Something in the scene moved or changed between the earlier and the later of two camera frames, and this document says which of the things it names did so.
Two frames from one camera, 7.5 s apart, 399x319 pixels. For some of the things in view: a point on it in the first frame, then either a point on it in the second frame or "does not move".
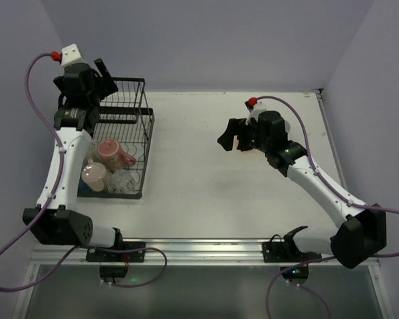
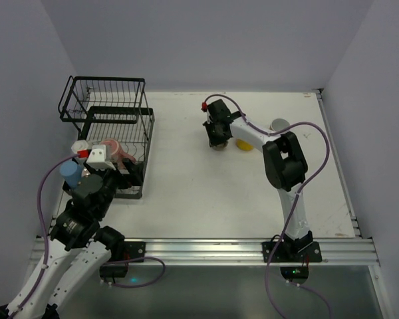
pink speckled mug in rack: (113, 156) does not move
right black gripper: (241, 135) -> (216, 129)
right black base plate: (286, 251) does not move
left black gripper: (98, 84) -> (126, 169)
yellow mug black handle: (243, 143) does not move
